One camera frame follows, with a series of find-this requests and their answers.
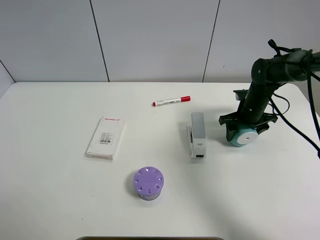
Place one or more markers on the white grey stapler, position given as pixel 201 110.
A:
pixel 197 136

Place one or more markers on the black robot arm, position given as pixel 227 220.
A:
pixel 267 75

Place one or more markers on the purple round air freshener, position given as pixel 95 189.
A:
pixel 148 183

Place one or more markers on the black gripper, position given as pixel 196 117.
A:
pixel 251 111

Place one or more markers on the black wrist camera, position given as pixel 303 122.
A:
pixel 240 94

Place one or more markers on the teal pencil sharpener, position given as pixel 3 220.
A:
pixel 244 136

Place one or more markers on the white flat cardboard box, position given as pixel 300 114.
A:
pixel 105 140

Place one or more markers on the red white marker pen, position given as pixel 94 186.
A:
pixel 171 101

